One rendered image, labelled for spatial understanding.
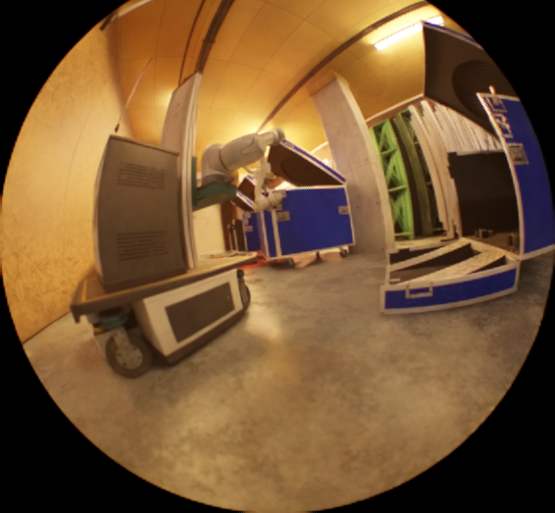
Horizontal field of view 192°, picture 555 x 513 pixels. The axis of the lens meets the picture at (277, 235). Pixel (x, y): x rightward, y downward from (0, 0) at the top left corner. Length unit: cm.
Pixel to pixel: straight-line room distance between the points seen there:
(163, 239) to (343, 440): 77
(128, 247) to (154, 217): 15
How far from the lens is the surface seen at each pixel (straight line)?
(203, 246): 894
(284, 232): 188
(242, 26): 295
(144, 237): 62
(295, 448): 44
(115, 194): 63
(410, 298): 81
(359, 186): 245
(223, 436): 48
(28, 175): 177
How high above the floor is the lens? 42
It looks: level
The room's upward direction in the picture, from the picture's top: 8 degrees counter-clockwise
